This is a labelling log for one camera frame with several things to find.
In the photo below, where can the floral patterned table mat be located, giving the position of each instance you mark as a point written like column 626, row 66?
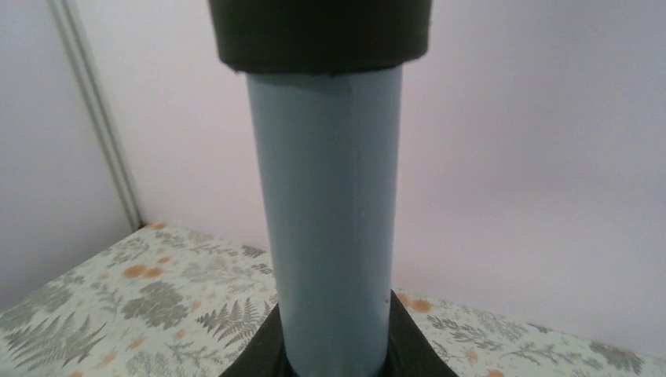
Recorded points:
column 168, row 301

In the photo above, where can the light blue music stand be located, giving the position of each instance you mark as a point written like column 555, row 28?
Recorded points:
column 324, row 83

